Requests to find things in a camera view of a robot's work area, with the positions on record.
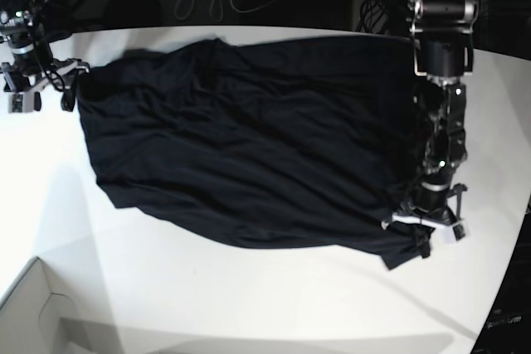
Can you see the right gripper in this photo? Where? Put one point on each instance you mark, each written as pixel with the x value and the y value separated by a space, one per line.
pixel 63 76

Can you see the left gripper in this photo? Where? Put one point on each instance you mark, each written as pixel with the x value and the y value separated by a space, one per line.
pixel 430 207

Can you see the black t-shirt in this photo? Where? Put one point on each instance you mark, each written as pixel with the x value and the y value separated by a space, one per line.
pixel 281 145

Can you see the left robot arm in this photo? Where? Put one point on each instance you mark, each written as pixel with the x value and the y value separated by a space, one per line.
pixel 441 33

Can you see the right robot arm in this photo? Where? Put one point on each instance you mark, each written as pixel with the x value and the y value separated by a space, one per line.
pixel 28 27

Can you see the white cardboard box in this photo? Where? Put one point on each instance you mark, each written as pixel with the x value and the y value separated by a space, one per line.
pixel 31 321

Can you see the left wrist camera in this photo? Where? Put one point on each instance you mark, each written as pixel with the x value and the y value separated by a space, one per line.
pixel 453 233

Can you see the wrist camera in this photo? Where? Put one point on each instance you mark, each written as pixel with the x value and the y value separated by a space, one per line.
pixel 453 233
pixel 21 103

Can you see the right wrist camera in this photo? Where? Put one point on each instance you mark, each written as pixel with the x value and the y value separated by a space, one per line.
pixel 21 103

